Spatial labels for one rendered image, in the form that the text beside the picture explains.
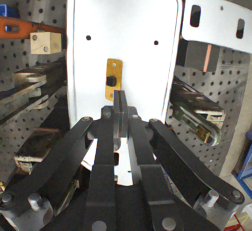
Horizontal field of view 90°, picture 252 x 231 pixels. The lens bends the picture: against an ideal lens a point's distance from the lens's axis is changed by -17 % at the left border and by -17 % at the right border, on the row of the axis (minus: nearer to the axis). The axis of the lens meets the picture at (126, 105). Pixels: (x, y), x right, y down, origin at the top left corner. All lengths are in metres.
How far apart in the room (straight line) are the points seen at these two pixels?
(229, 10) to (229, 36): 0.06
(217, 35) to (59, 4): 0.53
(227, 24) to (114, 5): 0.24
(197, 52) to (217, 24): 0.07
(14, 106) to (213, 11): 0.40
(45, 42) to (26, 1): 0.47
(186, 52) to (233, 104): 0.59
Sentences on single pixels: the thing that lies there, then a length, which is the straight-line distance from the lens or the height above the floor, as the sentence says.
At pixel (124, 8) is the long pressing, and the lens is 0.31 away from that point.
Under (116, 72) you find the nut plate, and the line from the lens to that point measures 0.28.
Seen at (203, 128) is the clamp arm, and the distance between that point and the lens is 0.29.
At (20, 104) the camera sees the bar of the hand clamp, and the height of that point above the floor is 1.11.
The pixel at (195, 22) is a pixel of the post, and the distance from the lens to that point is 0.40.
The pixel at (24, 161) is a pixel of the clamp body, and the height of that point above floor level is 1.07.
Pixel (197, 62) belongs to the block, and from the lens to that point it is 0.37.
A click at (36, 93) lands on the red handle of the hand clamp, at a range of 0.28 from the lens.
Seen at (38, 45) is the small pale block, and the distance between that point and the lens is 0.26.
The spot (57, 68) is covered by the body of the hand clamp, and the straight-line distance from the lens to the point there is 0.35.
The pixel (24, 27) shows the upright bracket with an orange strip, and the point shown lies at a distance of 0.27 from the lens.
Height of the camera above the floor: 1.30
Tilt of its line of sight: 66 degrees down
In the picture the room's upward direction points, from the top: 170 degrees clockwise
